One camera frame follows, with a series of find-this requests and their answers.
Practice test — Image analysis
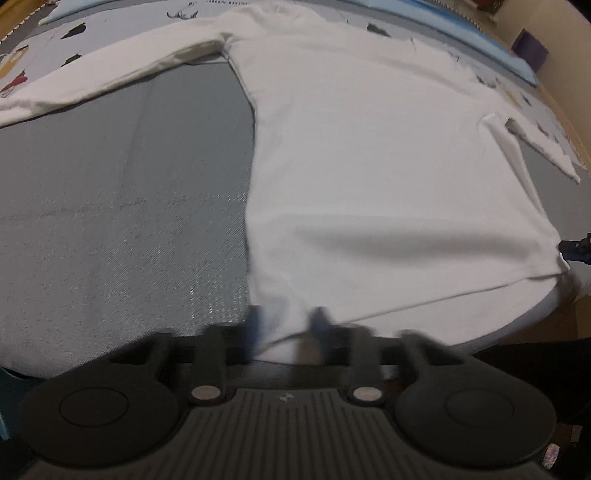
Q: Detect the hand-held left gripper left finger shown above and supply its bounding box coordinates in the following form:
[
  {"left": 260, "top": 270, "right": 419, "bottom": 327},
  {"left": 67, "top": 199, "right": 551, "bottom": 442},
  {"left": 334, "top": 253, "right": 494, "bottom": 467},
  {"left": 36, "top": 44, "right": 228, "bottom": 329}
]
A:
[{"left": 109, "top": 305, "right": 276, "bottom": 408}]

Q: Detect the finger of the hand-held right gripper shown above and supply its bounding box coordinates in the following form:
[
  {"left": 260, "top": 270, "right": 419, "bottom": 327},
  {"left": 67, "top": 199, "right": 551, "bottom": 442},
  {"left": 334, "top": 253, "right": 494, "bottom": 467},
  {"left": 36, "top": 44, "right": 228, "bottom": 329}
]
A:
[{"left": 558, "top": 232, "right": 591, "bottom": 267}]

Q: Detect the grey mat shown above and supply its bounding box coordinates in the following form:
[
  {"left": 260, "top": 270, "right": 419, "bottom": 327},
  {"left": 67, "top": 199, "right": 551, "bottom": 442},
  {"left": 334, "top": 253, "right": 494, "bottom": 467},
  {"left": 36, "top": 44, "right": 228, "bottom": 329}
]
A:
[{"left": 0, "top": 58, "right": 591, "bottom": 381}]

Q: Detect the white long-sleeve shirt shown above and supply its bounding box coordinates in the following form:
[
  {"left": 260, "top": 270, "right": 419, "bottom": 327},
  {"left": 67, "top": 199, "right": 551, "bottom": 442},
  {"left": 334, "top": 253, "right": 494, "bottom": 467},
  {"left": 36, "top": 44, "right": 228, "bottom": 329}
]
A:
[{"left": 0, "top": 0, "right": 583, "bottom": 365}]

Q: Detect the printed white bedsheet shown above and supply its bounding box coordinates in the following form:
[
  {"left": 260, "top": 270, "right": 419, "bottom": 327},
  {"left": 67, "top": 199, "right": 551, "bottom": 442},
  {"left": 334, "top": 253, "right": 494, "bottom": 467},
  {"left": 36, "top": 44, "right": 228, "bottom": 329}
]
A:
[{"left": 0, "top": 0, "right": 591, "bottom": 185}]

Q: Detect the purple box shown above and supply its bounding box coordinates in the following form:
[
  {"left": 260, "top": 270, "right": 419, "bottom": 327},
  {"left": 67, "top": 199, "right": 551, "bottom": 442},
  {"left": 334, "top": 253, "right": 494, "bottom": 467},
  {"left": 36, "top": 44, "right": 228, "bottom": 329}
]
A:
[{"left": 511, "top": 28, "right": 550, "bottom": 73}]

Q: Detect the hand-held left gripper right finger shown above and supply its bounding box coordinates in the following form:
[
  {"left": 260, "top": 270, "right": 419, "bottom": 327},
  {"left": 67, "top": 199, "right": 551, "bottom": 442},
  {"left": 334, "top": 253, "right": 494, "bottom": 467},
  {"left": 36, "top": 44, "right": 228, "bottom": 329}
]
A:
[{"left": 307, "top": 306, "right": 463, "bottom": 408}]

